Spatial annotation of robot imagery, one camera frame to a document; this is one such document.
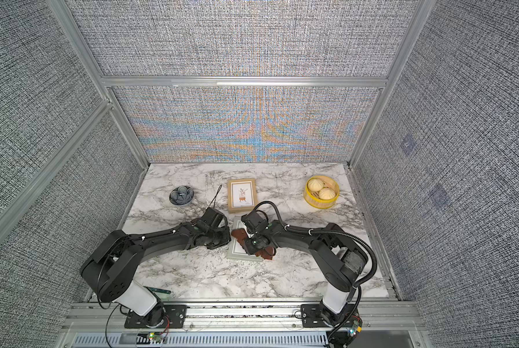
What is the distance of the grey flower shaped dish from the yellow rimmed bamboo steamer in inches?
21.8

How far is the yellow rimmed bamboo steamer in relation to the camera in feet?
3.34

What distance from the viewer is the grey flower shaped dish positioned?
1.03 metres
